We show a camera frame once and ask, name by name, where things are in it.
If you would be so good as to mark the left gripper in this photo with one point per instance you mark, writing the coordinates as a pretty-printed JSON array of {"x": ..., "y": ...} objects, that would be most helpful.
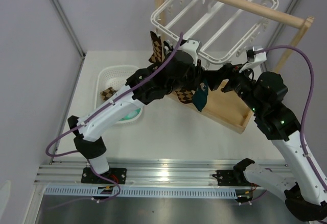
[{"x": 196, "y": 78}]

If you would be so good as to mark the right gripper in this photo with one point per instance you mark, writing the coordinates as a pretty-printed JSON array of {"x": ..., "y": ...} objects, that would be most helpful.
[{"x": 215, "y": 77}]

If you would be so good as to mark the brown checkered sock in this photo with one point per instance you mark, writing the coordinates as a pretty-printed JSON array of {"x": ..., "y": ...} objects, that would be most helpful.
[
  {"x": 157, "y": 54},
  {"x": 185, "y": 96}
]

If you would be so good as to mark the white plastic clip hanger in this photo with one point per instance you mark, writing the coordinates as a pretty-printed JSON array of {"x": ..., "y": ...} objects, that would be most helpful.
[{"x": 224, "y": 31}]

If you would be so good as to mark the mint green sock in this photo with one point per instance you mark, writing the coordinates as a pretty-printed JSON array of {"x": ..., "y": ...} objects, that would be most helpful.
[{"x": 131, "y": 115}]

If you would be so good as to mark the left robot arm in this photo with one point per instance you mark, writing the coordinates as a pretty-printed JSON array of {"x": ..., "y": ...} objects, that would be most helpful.
[{"x": 179, "y": 70}]

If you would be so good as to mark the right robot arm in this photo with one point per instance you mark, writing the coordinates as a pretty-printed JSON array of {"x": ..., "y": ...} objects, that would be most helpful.
[{"x": 304, "y": 196}]

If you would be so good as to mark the white plastic laundry basket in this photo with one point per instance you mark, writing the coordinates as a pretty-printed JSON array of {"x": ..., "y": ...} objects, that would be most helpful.
[{"x": 113, "y": 76}]

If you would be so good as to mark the beige checkered sock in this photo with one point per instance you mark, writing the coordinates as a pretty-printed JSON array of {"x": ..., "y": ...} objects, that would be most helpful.
[{"x": 107, "y": 93}]

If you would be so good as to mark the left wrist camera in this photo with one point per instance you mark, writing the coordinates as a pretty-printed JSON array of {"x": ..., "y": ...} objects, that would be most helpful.
[{"x": 192, "y": 47}]

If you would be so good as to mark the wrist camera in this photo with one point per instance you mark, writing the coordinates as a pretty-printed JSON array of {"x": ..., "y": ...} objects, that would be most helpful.
[
  {"x": 255, "y": 57},
  {"x": 192, "y": 47}
]

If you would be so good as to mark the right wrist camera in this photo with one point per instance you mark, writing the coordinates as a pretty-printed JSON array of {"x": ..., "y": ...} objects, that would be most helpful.
[{"x": 255, "y": 57}]

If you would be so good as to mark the aluminium mounting rail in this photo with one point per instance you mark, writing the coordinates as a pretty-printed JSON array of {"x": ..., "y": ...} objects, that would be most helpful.
[{"x": 140, "y": 173}]

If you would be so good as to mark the white slotted cable duct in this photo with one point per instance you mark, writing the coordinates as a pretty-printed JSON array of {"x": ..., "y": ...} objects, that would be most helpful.
[{"x": 212, "y": 193}]

